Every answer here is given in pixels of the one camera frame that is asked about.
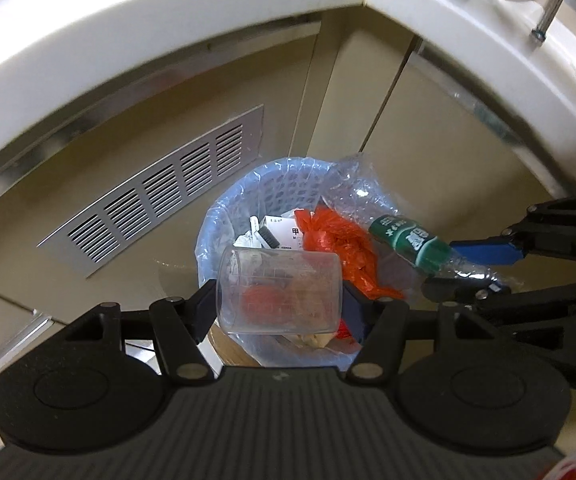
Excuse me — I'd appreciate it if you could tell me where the crushed plastic bottle green label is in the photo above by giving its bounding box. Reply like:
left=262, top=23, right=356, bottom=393
left=368, top=214, right=506, bottom=291

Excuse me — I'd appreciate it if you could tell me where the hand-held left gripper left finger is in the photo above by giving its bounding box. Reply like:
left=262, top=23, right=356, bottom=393
left=65, top=280, right=219, bottom=382

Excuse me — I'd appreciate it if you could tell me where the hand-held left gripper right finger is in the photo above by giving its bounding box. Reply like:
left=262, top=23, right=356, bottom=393
left=340, top=281, right=500, bottom=382

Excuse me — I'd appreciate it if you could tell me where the clear plastic cup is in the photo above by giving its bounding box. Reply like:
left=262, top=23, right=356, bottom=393
left=215, top=247, right=343, bottom=336

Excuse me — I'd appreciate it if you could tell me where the beige kitchen cabinet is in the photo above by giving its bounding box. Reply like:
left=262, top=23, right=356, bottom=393
left=0, top=5, right=576, bottom=361

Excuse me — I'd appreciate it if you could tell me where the grey cabinet vent grille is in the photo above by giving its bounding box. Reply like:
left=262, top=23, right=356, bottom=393
left=38, top=104, right=265, bottom=279

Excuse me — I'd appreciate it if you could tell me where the orange plastic bag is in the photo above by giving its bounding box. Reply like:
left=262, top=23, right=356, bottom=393
left=295, top=205, right=405, bottom=301

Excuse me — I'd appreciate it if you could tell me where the white cardboard box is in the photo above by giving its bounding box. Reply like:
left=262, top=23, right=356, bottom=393
left=260, top=212, right=309, bottom=252

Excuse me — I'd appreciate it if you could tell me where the blue trash bin with liner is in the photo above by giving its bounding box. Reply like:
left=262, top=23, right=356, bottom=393
left=195, top=156, right=411, bottom=368

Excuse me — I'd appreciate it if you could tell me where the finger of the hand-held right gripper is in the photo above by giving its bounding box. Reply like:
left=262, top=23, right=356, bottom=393
left=449, top=191, right=576, bottom=267
left=422, top=276, right=576, bottom=322

